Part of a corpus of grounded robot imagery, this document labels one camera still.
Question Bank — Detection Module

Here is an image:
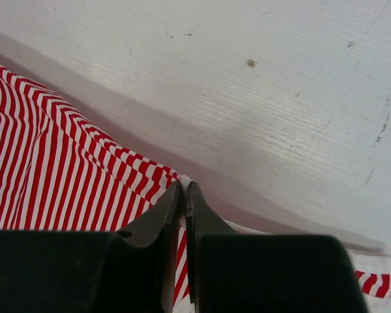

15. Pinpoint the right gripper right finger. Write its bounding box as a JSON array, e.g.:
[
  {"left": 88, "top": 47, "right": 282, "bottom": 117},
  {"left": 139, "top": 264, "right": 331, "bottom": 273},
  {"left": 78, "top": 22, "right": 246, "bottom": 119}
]
[{"left": 185, "top": 181, "right": 237, "bottom": 305}]

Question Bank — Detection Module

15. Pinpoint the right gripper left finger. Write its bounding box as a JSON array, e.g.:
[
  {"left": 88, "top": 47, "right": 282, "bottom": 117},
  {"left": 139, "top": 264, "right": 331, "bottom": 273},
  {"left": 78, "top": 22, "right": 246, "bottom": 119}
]
[{"left": 118, "top": 181, "right": 182, "bottom": 312}]

